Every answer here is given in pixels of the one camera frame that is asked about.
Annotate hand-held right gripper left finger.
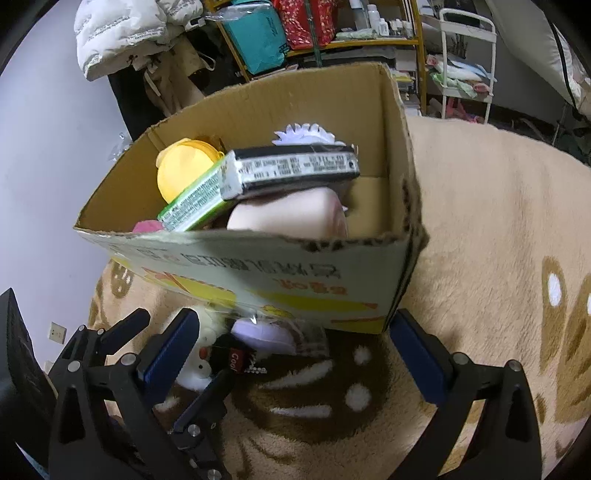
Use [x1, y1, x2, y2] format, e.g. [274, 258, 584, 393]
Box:
[48, 308, 200, 480]

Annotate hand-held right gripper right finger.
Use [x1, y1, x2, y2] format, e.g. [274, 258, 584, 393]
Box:
[389, 308, 543, 480]

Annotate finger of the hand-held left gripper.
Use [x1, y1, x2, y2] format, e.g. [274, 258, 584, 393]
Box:
[170, 368, 237, 480]
[48, 308, 151, 376]

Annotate white plush toy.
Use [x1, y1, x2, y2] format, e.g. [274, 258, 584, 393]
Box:
[164, 307, 232, 393]

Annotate purple plush doll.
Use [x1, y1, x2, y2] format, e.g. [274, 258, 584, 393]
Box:
[203, 316, 329, 376]

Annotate cardboard box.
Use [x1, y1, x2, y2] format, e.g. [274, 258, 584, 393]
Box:
[74, 62, 430, 334]

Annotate green packet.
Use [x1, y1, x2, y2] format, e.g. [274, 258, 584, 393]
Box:
[157, 152, 238, 232]

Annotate black and white box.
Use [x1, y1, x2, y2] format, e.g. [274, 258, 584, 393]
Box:
[221, 144, 361, 201]

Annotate beige patterned blanket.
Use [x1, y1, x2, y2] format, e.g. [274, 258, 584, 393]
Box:
[88, 115, 591, 480]

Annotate yellow plush toy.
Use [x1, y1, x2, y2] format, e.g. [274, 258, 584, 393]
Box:
[156, 137, 226, 204]

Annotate pink roll cushion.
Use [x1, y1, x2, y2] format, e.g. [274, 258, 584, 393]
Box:
[226, 187, 350, 241]

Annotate black garment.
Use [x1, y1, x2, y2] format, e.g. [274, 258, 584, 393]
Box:
[107, 60, 162, 141]

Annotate beige trousers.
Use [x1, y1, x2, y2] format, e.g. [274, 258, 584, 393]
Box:
[143, 34, 218, 125]

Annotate stack of books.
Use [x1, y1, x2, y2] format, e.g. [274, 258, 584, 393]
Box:
[388, 46, 424, 116]

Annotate white puffer jacket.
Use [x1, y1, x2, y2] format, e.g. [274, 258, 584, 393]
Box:
[74, 0, 204, 83]

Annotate teal bag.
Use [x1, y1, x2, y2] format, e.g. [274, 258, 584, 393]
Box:
[222, 0, 289, 77]

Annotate wooden shelf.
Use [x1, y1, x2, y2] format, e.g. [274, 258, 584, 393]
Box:
[203, 0, 428, 116]

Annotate green pole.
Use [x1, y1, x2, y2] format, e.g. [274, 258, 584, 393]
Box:
[310, 0, 324, 68]

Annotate white folded mattress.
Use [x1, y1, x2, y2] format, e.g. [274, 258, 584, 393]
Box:
[485, 0, 591, 116]

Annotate group of white bottles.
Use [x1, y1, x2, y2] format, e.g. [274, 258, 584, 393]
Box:
[348, 0, 416, 38]

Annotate white trolley cart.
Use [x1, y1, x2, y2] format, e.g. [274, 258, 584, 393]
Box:
[425, 8, 498, 124]

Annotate red gift bag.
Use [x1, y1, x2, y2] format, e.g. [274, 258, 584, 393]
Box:
[272, 0, 337, 51]

